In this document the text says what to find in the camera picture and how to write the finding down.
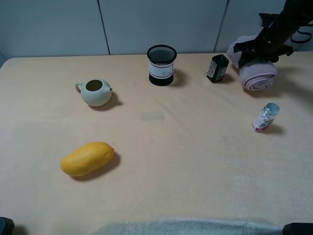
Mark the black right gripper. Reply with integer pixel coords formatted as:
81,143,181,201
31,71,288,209
233,29,293,68

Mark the pink towel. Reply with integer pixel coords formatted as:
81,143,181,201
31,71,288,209
227,35,279,91

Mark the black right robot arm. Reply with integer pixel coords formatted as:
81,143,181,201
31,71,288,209
233,0,313,68

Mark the black rectangular box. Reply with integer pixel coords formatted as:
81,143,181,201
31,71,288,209
206,54,229,83

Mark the clear candy jar silver lid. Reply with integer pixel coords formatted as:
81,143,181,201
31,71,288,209
252,103,280,132

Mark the black mesh pen holder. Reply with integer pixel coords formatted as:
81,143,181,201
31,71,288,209
147,45,177,86

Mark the white ceramic teapot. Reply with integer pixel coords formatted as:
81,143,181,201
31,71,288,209
75,79,112,107

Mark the yellow mango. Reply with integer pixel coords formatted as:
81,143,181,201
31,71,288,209
60,142,114,177

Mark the black cable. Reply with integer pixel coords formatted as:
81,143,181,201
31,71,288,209
290,24,313,44

